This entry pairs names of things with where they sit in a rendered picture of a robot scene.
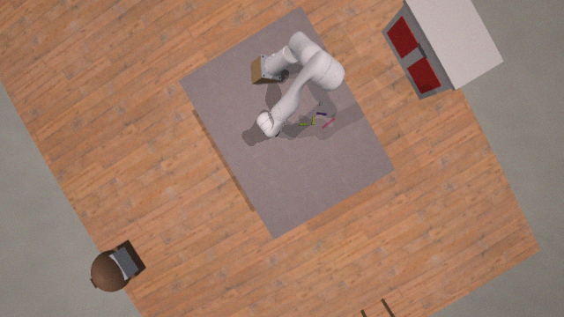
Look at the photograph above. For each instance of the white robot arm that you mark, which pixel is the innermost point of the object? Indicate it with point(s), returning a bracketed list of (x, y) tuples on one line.
[(319, 67)]

